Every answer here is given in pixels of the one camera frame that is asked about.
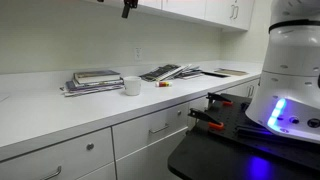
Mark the loose white magazine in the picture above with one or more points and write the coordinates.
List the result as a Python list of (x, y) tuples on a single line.
[(90, 91)]

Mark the flat black folder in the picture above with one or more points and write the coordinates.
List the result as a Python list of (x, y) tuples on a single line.
[(215, 74)]

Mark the white lower cabinet door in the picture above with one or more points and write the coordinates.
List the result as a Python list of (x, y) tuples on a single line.
[(241, 89)]

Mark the multicolour glue stick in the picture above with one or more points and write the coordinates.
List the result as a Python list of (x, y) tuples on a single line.
[(163, 84)]

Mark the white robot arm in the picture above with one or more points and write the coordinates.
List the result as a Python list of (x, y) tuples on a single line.
[(290, 60)]

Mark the white wall outlet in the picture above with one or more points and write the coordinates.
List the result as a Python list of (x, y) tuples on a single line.
[(138, 53)]

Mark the white drawer with lock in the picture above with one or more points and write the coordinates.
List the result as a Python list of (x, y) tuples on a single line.
[(60, 156), (146, 123)]

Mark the black perforated robot platform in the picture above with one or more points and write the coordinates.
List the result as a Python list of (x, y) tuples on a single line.
[(213, 156)]

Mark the white mug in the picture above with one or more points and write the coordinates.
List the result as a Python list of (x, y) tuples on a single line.
[(132, 86)]

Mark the pile of magazines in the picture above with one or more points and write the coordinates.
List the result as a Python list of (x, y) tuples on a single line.
[(190, 72)]

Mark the white upper wall cabinet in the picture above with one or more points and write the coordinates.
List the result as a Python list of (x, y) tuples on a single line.
[(200, 8)]

